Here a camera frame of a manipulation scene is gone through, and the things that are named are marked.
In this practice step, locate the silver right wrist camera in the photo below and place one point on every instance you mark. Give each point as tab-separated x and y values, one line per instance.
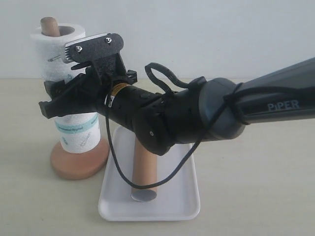
85	49

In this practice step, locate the printed white paper towel roll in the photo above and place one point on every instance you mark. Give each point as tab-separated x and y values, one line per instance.
78	133

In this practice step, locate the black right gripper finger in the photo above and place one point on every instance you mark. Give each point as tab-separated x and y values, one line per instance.
62	77
71	103

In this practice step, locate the brown cardboard tube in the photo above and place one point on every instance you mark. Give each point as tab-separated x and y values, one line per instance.
144	173

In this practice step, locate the white rectangular plastic tray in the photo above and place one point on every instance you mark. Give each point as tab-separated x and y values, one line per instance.
176	200

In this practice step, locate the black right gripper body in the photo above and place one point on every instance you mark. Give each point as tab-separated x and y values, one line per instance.
116	83

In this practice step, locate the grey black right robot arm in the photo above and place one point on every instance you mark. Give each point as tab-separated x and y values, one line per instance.
184	113

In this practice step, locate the wooden paper towel holder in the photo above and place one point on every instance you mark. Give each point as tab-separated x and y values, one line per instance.
73	165

